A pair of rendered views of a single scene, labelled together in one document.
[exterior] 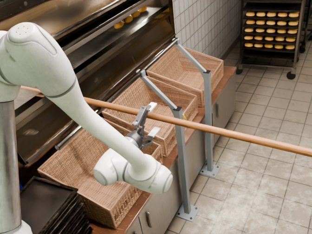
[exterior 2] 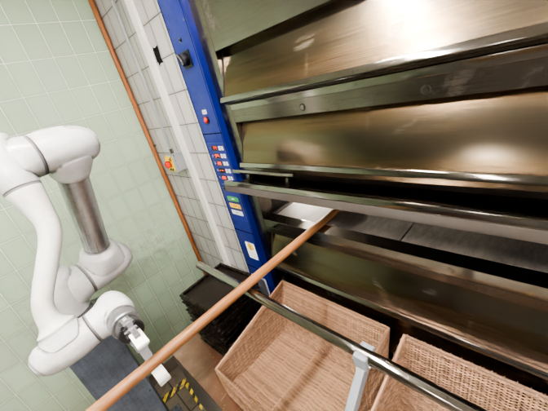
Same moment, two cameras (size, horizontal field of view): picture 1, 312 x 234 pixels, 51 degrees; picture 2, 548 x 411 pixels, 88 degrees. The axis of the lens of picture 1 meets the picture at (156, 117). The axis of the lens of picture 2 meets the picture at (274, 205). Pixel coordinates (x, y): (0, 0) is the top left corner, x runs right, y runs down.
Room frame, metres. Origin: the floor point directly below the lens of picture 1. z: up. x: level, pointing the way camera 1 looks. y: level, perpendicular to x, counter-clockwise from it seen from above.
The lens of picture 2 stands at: (1.74, -0.40, 1.76)
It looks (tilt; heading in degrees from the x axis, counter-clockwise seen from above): 24 degrees down; 107
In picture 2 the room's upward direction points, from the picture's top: 15 degrees counter-clockwise
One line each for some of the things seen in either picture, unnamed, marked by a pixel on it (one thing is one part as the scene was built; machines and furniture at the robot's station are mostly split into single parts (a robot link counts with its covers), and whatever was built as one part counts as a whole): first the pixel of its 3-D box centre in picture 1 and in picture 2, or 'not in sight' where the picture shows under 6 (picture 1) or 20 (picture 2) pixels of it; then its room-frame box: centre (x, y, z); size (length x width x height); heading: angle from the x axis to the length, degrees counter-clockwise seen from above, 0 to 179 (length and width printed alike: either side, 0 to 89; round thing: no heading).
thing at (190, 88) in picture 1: (186, 73); not in sight; (2.47, -0.32, 0.72); 0.56 x 0.49 x 0.28; 149
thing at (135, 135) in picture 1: (136, 137); (133, 333); (1.07, 0.09, 1.19); 0.09 x 0.07 x 0.08; 146
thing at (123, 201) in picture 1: (105, 165); (299, 362); (1.45, 0.34, 0.72); 0.56 x 0.49 x 0.28; 147
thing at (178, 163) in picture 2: not in sight; (175, 161); (0.81, 1.03, 1.46); 0.10 x 0.07 x 0.10; 147
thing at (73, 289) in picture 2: not in sight; (60, 290); (0.51, 0.34, 1.17); 0.18 x 0.16 x 0.22; 68
